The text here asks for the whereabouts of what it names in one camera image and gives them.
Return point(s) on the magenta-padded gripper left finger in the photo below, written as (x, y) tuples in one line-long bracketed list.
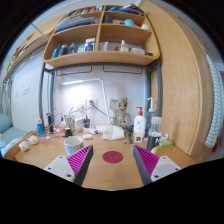
[(58, 166)]

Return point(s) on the striped hanging towel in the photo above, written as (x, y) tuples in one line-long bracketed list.
[(216, 106)]

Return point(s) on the white round roll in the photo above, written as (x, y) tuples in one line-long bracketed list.
[(34, 139), (24, 146)]

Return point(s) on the green flat packet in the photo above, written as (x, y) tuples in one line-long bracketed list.
[(166, 143)]

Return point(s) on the small white oval object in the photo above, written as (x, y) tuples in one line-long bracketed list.
[(87, 136)]

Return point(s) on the white mug with blue patches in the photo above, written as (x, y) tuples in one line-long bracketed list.
[(73, 145)]

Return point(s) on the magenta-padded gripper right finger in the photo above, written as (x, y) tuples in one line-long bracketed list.
[(165, 166)]

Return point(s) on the grey metal bed frame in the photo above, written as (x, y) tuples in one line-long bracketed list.
[(41, 90)]

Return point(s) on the teal pillow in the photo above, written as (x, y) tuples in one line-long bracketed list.
[(4, 122)]

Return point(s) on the tree creature figurine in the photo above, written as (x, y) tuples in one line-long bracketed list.
[(122, 115)]

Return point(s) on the flat round red coaster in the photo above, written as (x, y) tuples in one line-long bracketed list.
[(112, 157)]

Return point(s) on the small white desk thermometer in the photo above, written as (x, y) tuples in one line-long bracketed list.
[(138, 138)]

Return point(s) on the white crumpled bag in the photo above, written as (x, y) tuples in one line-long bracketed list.
[(113, 132)]

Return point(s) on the wooden wardrobe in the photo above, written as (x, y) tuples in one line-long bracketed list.
[(183, 86)]

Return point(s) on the clear drink bottle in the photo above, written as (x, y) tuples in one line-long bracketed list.
[(154, 138)]

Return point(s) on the black electric shaver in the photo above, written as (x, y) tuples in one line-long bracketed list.
[(50, 121)]

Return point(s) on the small black jar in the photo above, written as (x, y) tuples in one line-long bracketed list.
[(68, 132)]

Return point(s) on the blue tube bottle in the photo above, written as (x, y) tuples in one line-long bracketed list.
[(40, 128)]

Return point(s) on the white lotion bottle, red pump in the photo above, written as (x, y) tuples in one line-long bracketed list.
[(139, 125)]

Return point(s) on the white desk lamp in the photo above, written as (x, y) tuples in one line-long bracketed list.
[(73, 81)]

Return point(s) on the wooden shelf unit with items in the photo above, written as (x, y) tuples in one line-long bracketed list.
[(100, 58)]

